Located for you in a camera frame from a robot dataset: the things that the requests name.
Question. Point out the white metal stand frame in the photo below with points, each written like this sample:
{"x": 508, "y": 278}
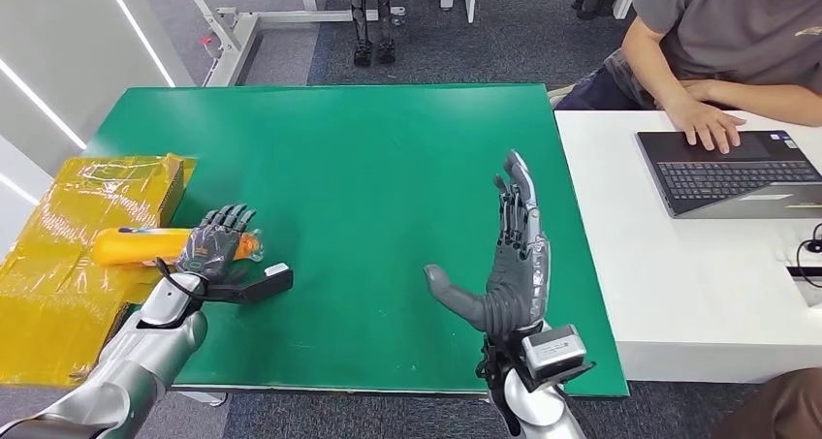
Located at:
{"x": 231, "y": 31}

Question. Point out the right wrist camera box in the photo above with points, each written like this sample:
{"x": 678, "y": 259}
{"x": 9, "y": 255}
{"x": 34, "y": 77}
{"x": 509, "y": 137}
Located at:
{"x": 552, "y": 352}

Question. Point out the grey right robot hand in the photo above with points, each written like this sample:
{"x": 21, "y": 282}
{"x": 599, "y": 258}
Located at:
{"x": 520, "y": 288}

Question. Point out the white desk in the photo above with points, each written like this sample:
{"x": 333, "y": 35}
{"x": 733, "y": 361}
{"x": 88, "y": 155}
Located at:
{"x": 693, "y": 282}

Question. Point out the dark grey laptop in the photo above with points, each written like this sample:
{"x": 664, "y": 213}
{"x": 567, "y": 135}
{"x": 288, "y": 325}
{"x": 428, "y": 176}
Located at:
{"x": 719, "y": 179}

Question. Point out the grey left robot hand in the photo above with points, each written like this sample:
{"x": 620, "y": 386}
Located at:
{"x": 208, "y": 250}

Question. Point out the person's right hand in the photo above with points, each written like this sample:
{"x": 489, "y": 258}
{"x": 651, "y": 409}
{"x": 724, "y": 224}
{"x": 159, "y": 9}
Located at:
{"x": 703, "y": 123}

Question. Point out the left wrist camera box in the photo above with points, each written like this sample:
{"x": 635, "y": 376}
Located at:
{"x": 257, "y": 288}

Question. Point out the person's left forearm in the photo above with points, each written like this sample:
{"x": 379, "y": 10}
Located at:
{"x": 770, "y": 102}

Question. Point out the orange plastic bottle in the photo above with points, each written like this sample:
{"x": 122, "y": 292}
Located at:
{"x": 128, "y": 247}

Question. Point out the black robot leg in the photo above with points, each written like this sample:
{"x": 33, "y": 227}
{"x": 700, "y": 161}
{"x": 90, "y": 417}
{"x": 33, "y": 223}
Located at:
{"x": 361, "y": 25}
{"x": 385, "y": 25}

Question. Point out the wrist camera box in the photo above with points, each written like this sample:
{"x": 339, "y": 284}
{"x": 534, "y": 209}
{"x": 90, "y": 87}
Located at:
{"x": 552, "y": 352}
{"x": 257, "y": 288}

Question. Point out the brown rounded object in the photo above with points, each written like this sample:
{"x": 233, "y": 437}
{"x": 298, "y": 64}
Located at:
{"x": 783, "y": 410}

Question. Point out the yellow taped cardboard box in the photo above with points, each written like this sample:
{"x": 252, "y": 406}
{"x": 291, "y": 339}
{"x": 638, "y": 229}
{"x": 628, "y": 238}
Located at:
{"x": 51, "y": 320}

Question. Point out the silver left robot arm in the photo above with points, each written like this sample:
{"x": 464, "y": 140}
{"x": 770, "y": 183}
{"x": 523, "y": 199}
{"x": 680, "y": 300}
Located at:
{"x": 141, "y": 352}

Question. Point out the person's right forearm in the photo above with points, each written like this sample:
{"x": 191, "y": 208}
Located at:
{"x": 648, "y": 70}

